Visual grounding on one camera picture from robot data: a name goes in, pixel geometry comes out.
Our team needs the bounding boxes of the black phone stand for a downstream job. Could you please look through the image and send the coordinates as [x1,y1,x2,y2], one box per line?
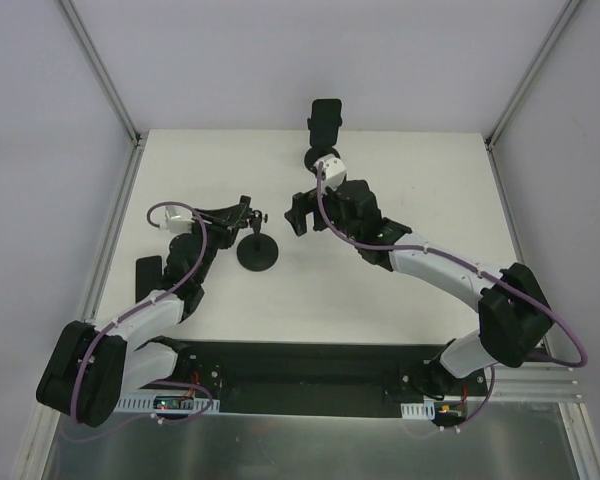
[304,117,342,172]
[236,208,279,272]

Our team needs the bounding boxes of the black smartphone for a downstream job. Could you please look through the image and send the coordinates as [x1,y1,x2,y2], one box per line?
[307,98,342,147]

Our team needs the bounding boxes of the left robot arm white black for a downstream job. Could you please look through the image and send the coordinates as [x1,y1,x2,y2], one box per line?
[35,196,268,427]

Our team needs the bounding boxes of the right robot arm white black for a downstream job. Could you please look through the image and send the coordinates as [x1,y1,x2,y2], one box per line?
[284,180,554,399]

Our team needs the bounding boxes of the black phone cream case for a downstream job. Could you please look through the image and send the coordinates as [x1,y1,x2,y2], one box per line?
[134,255,163,303]

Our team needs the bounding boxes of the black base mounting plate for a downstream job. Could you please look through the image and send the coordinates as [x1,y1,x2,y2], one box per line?
[139,340,496,419]

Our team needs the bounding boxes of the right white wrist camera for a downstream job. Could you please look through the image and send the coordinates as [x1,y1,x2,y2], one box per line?
[314,154,347,193]

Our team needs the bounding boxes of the left aluminium frame post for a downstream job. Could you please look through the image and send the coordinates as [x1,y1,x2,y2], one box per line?
[57,0,144,146]

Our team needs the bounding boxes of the aluminium frame post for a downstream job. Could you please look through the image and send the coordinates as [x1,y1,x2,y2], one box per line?
[57,0,144,146]
[484,0,585,152]

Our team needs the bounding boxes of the right white cable duct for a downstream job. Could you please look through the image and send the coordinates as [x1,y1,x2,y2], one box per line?
[400,400,436,421]

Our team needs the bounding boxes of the aluminium rail right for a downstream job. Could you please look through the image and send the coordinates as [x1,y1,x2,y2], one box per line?
[492,363,584,403]

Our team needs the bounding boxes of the right aluminium frame post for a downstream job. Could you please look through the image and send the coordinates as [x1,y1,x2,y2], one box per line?
[484,0,585,152]

